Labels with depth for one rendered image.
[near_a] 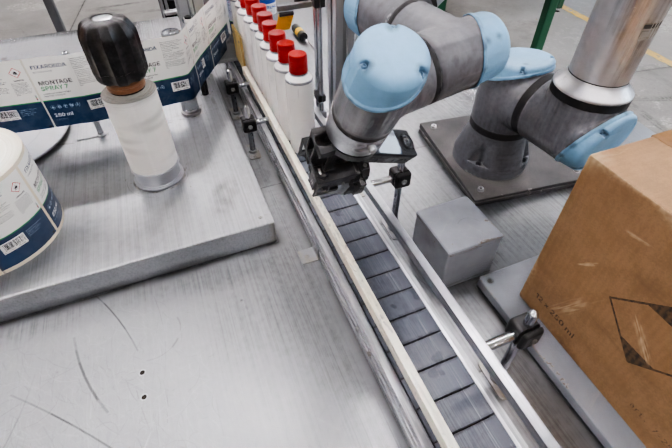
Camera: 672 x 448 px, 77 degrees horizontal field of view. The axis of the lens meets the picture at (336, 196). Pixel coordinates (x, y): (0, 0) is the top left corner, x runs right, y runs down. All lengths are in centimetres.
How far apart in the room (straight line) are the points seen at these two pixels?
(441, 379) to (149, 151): 58
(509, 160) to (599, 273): 37
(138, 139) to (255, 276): 30
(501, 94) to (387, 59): 44
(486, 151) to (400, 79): 51
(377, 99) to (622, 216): 29
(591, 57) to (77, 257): 82
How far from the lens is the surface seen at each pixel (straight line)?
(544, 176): 96
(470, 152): 89
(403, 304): 63
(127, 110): 76
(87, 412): 69
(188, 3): 121
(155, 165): 81
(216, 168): 87
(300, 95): 79
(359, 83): 40
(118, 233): 79
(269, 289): 71
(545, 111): 77
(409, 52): 41
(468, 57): 47
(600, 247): 58
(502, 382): 51
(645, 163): 57
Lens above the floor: 140
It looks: 43 degrees down
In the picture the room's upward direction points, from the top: straight up
